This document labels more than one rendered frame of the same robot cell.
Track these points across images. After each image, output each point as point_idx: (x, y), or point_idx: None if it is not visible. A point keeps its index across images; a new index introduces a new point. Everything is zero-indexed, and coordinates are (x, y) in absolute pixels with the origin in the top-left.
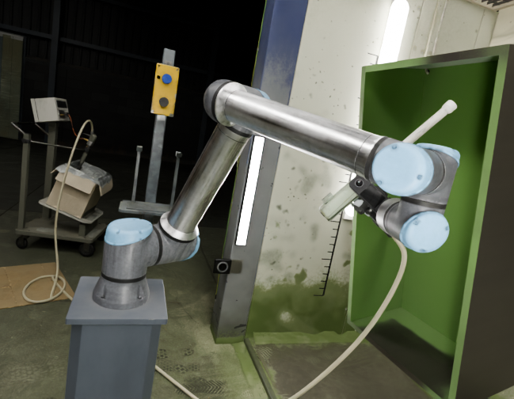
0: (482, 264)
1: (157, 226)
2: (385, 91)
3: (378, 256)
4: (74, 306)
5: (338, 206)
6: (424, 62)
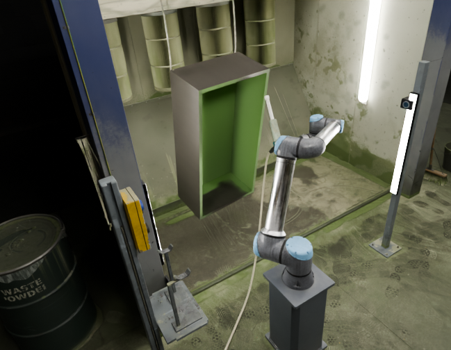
0: (257, 140)
1: (281, 240)
2: (187, 96)
3: (187, 180)
4: (324, 287)
5: None
6: (239, 80)
